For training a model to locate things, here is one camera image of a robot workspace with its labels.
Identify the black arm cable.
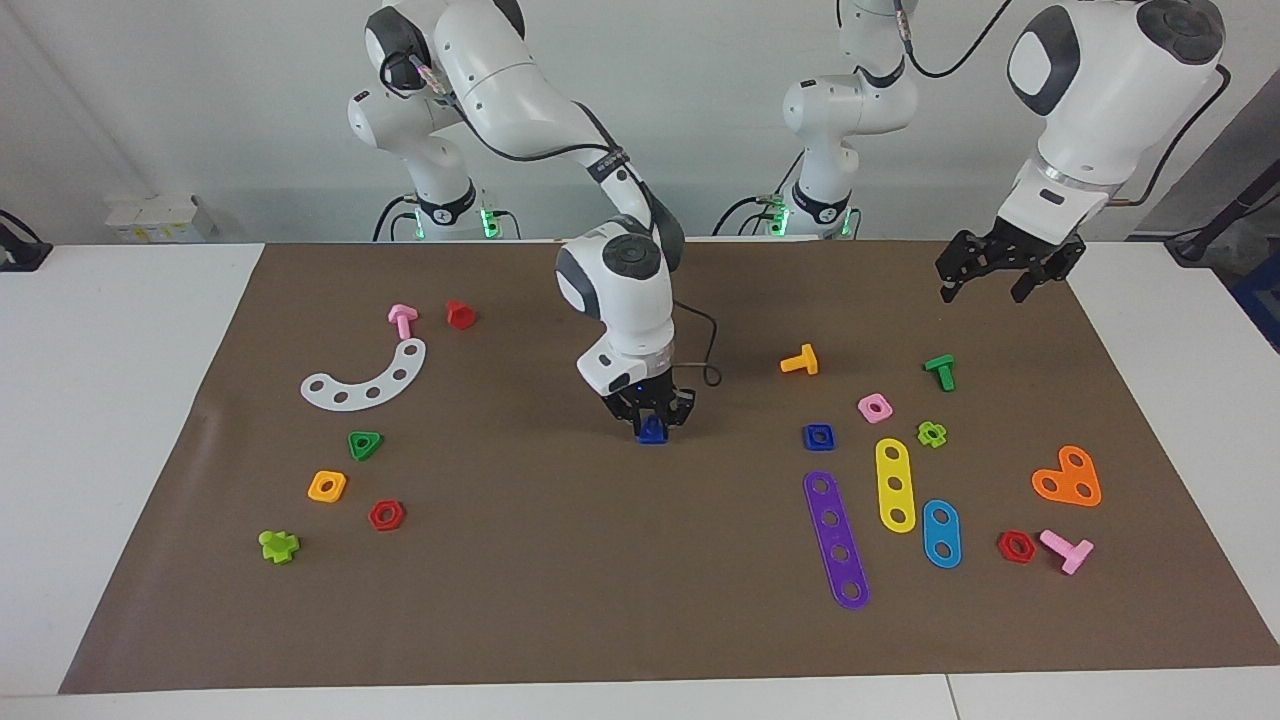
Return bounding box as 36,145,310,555
380,50,722,389
893,0,1229,209

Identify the yellow three-hole plastic plate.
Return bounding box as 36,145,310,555
875,438,918,534

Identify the black table clamp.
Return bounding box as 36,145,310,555
0,210,53,273

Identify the blue crate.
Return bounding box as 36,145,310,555
1232,250,1280,353

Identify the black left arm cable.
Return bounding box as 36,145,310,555
893,0,1229,209

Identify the orange three-hole angled plate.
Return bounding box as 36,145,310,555
1031,445,1103,508

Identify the blue two-hole plastic plate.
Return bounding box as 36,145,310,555
922,499,963,570

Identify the white curved five-hole plate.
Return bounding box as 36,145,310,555
300,338,428,412

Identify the black stand pole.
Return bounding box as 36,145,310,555
1165,160,1280,263

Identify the black base cable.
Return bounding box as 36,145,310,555
713,193,783,237
373,193,421,242

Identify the purple four-hole plastic plate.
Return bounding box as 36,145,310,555
803,470,871,611

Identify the brown table mat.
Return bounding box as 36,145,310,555
58,240,1280,695

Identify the white box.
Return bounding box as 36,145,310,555
105,193,219,243

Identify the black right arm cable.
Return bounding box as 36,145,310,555
380,50,722,389

